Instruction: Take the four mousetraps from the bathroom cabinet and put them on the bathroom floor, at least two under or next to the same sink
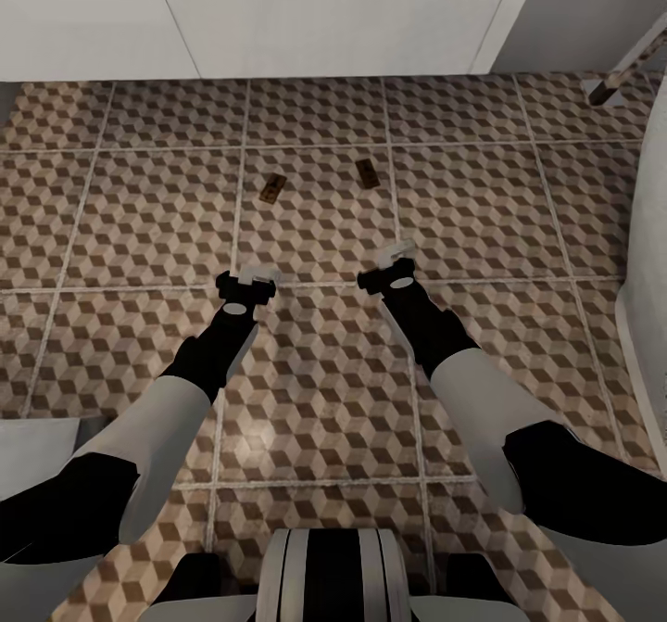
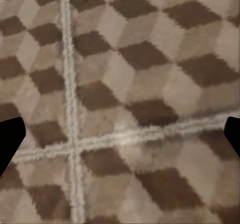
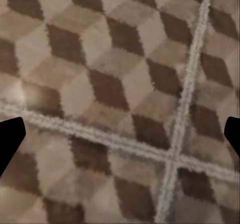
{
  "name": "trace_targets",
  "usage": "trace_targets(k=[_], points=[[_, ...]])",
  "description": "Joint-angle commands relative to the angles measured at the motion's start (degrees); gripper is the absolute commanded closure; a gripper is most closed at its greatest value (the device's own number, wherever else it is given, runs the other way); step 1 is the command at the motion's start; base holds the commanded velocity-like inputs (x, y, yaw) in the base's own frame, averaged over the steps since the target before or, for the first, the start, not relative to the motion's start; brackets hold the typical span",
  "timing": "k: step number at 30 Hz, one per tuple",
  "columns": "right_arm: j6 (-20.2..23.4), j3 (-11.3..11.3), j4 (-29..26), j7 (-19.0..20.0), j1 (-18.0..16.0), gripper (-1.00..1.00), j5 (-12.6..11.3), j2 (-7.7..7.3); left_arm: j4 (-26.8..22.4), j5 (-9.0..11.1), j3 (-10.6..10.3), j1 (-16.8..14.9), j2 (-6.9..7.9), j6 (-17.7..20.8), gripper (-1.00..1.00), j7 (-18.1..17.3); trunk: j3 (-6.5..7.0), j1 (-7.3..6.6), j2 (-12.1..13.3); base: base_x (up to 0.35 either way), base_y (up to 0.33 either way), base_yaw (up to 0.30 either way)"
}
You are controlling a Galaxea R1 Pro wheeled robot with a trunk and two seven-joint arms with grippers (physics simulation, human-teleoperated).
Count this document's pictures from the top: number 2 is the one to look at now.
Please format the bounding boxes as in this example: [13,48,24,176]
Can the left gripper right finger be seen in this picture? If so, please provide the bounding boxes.
[224,116,240,157]

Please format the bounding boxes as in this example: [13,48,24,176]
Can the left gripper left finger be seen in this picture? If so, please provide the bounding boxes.
[0,117,26,177]

